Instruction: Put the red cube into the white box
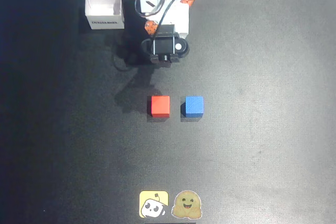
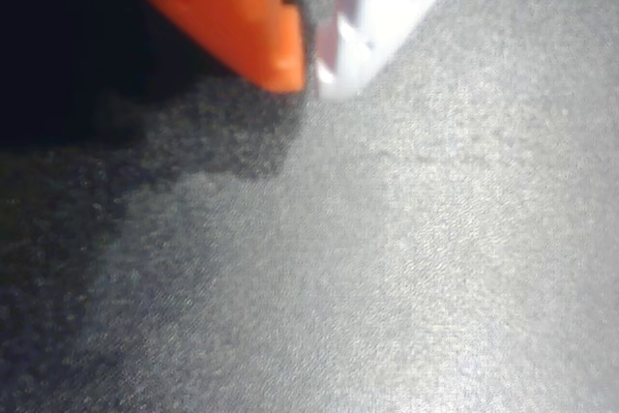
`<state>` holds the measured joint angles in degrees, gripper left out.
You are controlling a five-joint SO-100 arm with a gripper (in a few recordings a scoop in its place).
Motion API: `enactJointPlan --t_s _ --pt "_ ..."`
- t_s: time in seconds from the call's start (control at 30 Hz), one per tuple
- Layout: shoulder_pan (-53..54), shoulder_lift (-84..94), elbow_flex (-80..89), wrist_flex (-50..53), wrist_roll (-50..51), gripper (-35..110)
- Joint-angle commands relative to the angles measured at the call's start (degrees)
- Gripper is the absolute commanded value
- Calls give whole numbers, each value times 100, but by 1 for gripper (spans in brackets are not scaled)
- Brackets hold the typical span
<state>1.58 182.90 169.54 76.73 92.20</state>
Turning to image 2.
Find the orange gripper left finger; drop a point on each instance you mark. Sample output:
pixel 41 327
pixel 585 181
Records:
pixel 227 7

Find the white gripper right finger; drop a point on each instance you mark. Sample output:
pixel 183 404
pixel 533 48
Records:
pixel 382 7

